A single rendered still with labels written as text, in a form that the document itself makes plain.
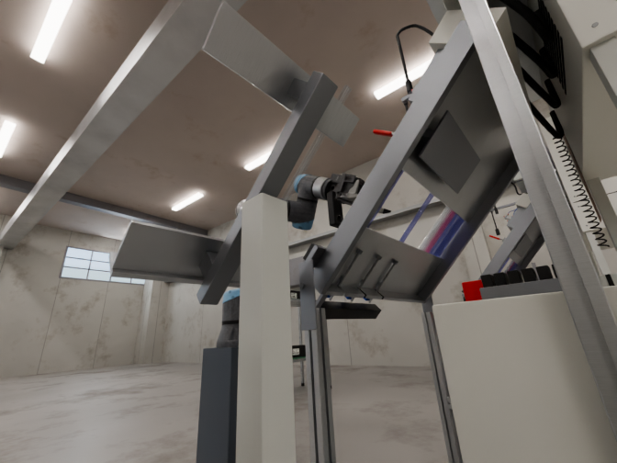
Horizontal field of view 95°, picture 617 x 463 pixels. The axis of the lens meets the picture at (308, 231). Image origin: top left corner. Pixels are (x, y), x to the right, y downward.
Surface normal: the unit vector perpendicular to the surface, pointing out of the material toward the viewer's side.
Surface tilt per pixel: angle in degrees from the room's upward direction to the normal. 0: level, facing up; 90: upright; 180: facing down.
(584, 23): 90
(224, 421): 90
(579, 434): 90
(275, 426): 90
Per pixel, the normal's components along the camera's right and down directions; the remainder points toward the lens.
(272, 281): 0.73, -0.27
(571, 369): -0.68, -0.22
